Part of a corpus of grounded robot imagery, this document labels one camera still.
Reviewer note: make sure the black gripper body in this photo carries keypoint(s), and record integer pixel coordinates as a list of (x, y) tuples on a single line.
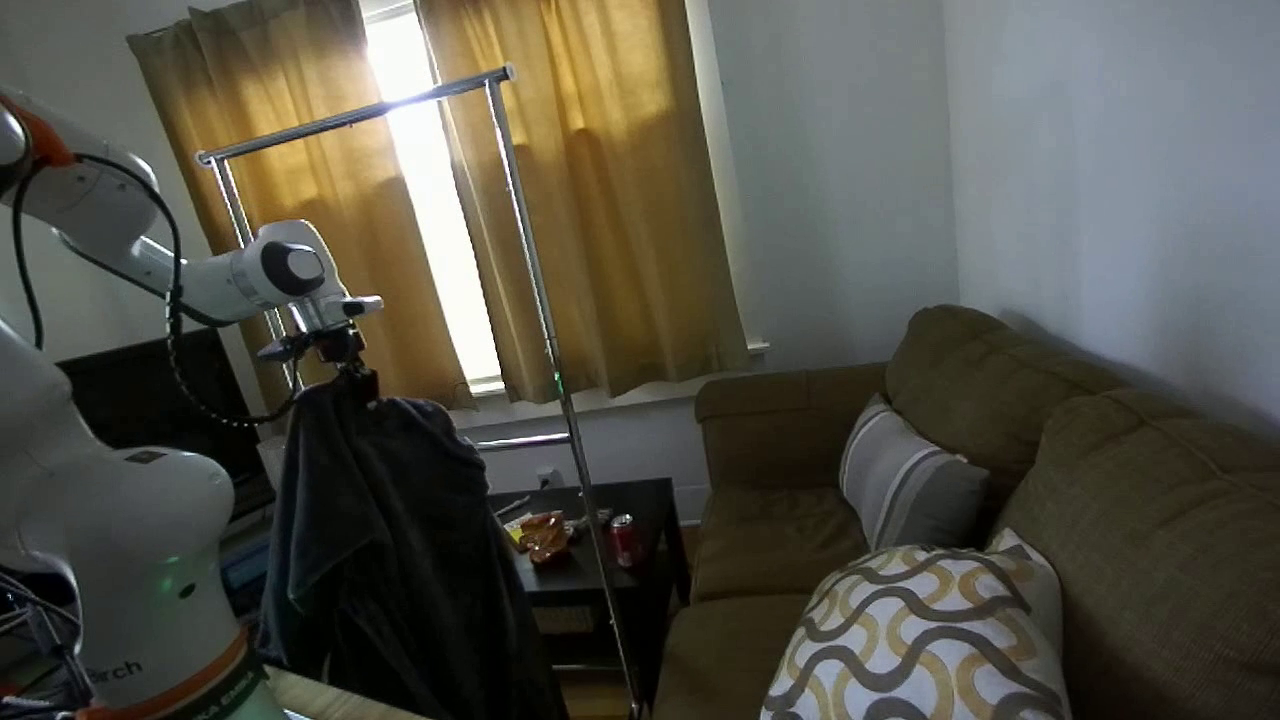
[(314, 351)]

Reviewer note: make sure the metal clothes rack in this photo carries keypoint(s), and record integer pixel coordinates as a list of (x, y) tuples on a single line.
[(533, 267)]

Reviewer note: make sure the bright window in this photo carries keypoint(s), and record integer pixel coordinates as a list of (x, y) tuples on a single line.
[(434, 224)]

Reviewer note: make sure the orange snack bag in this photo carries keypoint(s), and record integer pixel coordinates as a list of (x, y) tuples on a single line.
[(541, 532)]

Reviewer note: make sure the wavy patterned pillow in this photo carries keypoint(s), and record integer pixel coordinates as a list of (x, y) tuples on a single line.
[(922, 642)]

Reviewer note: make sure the black television screen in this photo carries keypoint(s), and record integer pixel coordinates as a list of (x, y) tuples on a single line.
[(161, 402)]

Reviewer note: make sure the dark grey robe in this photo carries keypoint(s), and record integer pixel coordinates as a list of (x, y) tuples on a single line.
[(400, 574)]

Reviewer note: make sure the small red item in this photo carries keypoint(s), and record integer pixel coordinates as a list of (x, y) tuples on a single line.
[(620, 532)]

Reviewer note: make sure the black side table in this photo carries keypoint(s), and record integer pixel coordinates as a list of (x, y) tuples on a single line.
[(640, 574)]

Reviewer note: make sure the grey striped pillow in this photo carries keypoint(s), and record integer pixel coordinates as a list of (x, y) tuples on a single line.
[(905, 481)]

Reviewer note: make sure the olive brown sofa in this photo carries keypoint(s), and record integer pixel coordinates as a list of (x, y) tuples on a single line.
[(1132, 532)]

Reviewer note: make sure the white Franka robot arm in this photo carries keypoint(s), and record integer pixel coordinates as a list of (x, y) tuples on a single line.
[(121, 561)]

